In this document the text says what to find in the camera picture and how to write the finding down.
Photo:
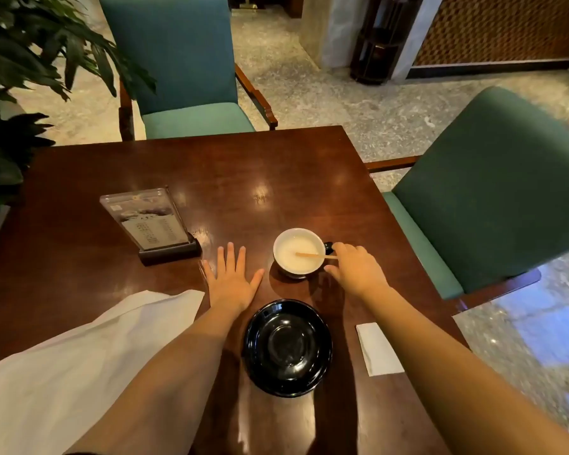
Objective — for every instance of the person's right forearm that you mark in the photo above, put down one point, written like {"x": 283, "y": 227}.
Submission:
{"x": 455, "y": 374}

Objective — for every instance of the person's left hand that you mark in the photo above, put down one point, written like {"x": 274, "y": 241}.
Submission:
{"x": 230, "y": 289}

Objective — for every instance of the dark green upholstered wooden armchair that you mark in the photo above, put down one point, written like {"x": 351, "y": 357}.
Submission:
{"x": 493, "y": 184}

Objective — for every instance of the acrylic table sign dark base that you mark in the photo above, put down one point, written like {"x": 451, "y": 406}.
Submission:
{"x": 149, "y": 222}

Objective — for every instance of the person's left thumb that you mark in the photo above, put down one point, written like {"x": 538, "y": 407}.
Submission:
{"x": 257, "y": 279}

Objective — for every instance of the teal upholstered wooden armchair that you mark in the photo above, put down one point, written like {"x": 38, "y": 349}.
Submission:
{"x": 180, "y": 56}

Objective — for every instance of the person's right hand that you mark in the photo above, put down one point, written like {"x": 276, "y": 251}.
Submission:
{"x": 360, "y": 274}

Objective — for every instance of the small folded white napkin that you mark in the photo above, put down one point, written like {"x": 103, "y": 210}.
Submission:
{"x": 378, "y": 348}

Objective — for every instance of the dark wooden round stand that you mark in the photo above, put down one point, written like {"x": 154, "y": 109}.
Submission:
{"x": 384, "y": 37}

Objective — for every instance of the large white cloth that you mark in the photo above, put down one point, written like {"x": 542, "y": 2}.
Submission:
{"x": 52, "y": 374}

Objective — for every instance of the woven lattice wooden screen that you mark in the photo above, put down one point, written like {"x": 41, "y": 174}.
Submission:
{"x": 502, "y": 28}

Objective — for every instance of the green leafy potted plant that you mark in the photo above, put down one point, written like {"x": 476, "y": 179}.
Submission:
{"x": 9, "y": 66}

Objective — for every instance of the milky white drink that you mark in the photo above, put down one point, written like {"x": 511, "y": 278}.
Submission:
{"x": 294, "y": 248}

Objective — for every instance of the black glossy saucer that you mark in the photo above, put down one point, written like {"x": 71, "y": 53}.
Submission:
{"x": 288, "y": 348}

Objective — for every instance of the wooden stir stick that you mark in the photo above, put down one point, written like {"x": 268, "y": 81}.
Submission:
{"x": 313, "y": 255}

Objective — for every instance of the person's left middle finger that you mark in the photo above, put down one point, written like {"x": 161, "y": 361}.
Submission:
{"x": 231, "y": 258}

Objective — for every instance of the person's right thumb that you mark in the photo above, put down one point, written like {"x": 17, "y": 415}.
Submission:
{"x": 333, "y": 270}

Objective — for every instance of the person's left little finger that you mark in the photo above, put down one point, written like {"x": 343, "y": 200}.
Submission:
{"x": 208, "y": 272}

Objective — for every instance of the person's left forearm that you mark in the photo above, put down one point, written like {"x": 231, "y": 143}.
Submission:
{"x": 170, "y": 374}

